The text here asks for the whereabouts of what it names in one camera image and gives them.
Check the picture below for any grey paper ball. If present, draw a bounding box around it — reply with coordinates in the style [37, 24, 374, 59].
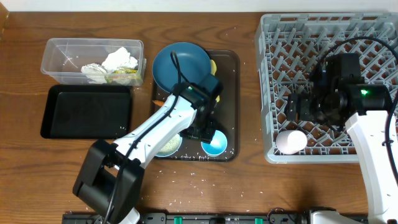
[81, 63, 107, 84]

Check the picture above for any light blue rice bowl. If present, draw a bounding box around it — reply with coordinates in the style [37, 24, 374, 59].
[155, 133, 183, 157]

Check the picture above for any pink plastic cup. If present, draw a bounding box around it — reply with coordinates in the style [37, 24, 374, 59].
[275, 130, 307, 155]

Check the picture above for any clear plastic waste bin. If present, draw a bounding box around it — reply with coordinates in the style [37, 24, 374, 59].
[41, 38, 146, 86]

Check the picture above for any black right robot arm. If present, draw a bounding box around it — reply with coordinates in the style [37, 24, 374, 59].
[285, 77, 397, 223]

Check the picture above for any black waste tray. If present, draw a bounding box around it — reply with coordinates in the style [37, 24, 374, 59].
[40, 85, 132, 139]

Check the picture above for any orange carrot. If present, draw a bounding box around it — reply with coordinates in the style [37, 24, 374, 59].
[152, 100, 165, 107]

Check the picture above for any grey dishwasher rack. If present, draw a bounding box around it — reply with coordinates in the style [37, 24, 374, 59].
[254, 12, 397, 164]

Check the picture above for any pile of white rice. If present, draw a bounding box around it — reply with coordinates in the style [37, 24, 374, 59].
[157, 134, 181, 156]

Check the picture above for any yellow plastic spoon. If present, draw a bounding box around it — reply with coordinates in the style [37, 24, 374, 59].
[210, 60, 220, 103]

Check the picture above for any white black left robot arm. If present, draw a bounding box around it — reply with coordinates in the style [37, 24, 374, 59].
[73, 82, 223, 223]

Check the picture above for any yellow green snack wrapper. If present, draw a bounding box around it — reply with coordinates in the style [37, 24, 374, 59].
[105, 68, 140, 85]

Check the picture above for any white paper napkin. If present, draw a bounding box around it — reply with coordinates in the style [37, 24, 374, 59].
[101, 47, 138, 73]

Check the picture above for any black rail at table edge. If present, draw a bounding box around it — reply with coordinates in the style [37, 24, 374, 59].
[61, 210, 346, 224]

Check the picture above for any dark brown serving tray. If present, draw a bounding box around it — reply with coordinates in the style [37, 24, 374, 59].
[161, 50, 240, 162]

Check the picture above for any small light blue cup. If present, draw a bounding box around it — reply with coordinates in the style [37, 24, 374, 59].
[201, 130, 228, 157]

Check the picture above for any dark blue plate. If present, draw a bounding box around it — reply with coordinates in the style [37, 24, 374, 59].
[152, 42, 211, 92]

